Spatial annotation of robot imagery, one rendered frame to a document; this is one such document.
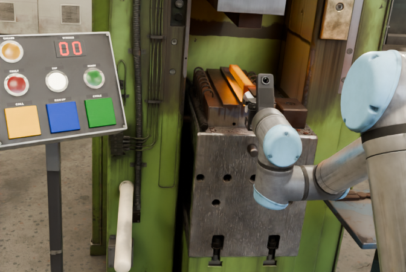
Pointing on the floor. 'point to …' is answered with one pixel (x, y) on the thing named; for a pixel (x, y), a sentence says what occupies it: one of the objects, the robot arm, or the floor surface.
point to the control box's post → (54, 204)
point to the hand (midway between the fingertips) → (252, 91)
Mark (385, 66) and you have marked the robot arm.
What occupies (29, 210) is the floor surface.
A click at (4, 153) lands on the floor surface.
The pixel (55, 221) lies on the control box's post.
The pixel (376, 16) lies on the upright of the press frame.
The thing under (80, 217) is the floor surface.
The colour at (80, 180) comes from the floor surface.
